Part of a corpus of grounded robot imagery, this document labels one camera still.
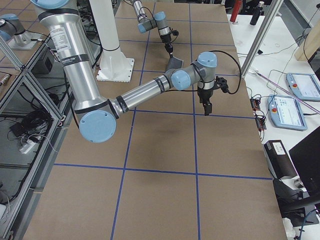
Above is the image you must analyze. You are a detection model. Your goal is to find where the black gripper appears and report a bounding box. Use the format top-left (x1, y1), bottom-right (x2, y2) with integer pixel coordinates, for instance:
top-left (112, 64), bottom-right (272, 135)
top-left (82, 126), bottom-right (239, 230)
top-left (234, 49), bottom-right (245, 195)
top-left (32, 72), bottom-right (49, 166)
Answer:
top-left (160, 34), bottom-right (174, 53)
top-left (197, 87), bottom-right (214, 116)

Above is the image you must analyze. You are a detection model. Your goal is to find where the pink towel with grey edge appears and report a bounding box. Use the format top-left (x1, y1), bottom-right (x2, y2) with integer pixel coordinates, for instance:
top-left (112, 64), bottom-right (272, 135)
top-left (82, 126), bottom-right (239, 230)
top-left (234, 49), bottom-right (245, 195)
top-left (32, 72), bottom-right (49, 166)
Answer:
top-left (165, 54), bottom-right (184, 72)

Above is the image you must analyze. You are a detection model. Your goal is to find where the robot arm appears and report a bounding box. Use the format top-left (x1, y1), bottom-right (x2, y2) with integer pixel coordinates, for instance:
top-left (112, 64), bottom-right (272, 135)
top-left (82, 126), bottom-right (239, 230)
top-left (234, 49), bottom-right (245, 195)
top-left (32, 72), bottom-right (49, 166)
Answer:
top-left (130, 0), bottom-right (179, 58)
top-left (33, 0), bottom-right (218, 143)

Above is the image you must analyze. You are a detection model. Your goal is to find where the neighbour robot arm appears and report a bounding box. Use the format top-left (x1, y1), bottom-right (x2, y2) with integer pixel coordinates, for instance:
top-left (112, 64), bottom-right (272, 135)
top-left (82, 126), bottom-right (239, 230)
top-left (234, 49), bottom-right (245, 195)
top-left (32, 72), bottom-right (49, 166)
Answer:
top-left (0, 13), bottom-right (37, 50)

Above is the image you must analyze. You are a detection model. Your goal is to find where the small circuit board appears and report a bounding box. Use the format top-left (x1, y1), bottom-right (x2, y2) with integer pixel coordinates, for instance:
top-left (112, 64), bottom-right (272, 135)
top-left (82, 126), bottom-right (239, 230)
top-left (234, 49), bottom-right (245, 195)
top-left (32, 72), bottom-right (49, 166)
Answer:
top-left (250, 97), bottom-right (267, 132)

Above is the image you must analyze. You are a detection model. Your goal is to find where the reacher grabber stick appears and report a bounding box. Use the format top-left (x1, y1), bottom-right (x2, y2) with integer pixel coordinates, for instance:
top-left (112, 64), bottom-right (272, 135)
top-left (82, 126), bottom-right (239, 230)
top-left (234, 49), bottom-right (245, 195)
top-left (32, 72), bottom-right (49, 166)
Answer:
top-left (253, 70), bottom-right (320, 115)

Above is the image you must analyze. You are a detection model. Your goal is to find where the near teach pendant tablet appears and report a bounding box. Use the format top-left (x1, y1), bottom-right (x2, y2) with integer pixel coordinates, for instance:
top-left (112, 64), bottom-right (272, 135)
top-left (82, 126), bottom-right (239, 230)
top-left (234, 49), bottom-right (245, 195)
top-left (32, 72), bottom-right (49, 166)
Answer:
top-left (267, 95), bottom-right (308, 131)

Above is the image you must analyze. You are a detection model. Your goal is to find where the teach pendant tablet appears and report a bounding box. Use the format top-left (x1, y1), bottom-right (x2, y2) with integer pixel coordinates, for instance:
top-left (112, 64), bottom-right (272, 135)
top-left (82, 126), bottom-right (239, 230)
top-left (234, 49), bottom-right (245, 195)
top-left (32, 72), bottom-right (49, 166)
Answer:
top-left (267, 95), bottom-right (308, 131)
top-left (286, 73), bottom-right (320, 102)

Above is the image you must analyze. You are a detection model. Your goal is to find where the red cylinder bottle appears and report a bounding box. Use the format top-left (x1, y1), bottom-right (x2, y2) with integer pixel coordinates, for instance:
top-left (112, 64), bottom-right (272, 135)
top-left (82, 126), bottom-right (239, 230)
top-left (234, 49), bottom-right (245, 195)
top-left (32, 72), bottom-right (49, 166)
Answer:
top-left (230, 0), bottom-right (243, 23)

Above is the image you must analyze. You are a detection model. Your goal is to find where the black box with label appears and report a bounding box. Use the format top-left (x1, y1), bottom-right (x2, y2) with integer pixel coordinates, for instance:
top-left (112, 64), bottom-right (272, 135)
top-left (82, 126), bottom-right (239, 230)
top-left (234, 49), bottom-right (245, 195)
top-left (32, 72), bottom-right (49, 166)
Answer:
top-left (263, 140), bottom-right (298, 180)

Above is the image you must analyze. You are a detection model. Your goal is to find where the black cylinder bottle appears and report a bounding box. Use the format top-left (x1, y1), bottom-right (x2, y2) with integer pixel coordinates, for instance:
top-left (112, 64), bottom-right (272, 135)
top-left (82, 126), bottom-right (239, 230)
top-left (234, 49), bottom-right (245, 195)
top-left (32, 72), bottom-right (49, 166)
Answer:
top-left (249, 1), bottom-right (265, 26)

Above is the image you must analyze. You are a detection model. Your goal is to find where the far teach pendant tablet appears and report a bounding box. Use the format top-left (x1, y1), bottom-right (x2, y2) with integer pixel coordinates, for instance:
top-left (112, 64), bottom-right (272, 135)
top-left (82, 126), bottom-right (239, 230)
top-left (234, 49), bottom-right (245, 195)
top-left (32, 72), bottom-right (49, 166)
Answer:
top-left (286, 73), bottom-right (320, 102)

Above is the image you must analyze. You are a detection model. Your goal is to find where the wooden board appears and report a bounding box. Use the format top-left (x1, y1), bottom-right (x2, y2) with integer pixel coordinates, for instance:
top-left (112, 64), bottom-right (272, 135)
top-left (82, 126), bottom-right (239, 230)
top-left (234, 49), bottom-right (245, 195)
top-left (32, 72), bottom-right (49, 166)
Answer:
top-left (294, 21), bottom-right (320, 62)

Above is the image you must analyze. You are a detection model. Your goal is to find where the black monitor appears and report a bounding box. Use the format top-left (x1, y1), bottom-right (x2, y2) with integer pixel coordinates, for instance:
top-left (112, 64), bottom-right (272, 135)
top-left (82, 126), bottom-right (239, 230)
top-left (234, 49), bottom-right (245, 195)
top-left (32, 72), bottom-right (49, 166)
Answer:
top-left (273, 128), bottom-right (320, 227)

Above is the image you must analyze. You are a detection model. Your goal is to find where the white power strip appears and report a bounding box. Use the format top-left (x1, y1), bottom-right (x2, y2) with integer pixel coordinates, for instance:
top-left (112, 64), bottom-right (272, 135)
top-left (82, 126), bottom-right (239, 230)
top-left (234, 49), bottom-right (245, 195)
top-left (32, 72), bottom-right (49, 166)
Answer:
top-left (19, 139), bottom-right (36, 154)

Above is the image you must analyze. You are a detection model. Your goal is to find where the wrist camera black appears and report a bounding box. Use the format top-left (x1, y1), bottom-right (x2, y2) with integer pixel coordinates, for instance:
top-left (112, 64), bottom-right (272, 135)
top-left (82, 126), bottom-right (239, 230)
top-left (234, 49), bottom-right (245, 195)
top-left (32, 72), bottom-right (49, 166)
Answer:
top-left (214, 76), bottom-right (230, 93)
top-left (170, 30), bottom-right (179, 37)

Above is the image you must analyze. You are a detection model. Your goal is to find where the aluminium vertical post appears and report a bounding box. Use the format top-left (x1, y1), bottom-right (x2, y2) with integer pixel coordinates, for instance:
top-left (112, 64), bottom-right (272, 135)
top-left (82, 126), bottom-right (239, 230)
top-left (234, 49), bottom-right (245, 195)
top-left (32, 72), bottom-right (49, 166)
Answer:
top-left (240, 0), bottom-right (284, 78)

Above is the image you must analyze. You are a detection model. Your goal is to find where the aluminium frame rack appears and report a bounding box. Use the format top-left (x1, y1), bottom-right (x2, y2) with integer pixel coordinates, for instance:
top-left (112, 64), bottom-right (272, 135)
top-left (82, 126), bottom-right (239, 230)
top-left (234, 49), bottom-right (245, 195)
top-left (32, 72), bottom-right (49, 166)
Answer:
top-left (0, 30), bottom-right (73, 240)

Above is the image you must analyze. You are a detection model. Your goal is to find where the black cable bundle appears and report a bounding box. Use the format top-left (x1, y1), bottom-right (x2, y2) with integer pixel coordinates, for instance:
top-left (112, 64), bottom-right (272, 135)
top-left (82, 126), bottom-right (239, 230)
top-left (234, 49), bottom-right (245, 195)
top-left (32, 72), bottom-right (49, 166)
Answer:
top-left (7, 109), bottom-right (55, 146)

